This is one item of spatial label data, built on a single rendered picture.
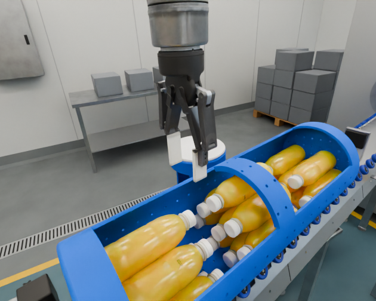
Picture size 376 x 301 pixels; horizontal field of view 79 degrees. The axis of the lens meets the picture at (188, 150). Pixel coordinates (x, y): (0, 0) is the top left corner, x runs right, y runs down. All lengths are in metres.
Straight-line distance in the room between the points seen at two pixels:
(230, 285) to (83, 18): 3.51
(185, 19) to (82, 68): 3.36
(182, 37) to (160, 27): 0.03
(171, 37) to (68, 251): 0.37
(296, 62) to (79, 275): 3.84
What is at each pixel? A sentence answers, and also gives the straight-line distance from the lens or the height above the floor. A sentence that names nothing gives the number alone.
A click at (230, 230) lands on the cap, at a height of 1.12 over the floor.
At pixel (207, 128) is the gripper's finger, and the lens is 0.37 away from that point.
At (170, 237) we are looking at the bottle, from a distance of 0.49.
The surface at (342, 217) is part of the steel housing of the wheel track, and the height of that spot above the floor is 0.86.
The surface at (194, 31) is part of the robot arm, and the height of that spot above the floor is 1.55.
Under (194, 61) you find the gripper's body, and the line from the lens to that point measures 0.37.
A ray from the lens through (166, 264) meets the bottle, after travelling 0.49.
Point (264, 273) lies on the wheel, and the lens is 0.72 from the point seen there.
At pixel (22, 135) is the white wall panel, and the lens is 3.89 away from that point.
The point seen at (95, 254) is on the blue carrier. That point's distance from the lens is 0.43.
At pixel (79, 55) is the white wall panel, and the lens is 3.66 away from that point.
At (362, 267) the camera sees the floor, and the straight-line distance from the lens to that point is 2.21.
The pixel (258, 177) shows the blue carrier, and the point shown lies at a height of 1.23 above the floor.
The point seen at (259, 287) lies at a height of 0.92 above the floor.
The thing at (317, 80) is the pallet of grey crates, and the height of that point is 0.85.
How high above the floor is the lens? 1.55
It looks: 27 degrees down
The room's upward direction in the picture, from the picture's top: 3 degrees counter-clockwise
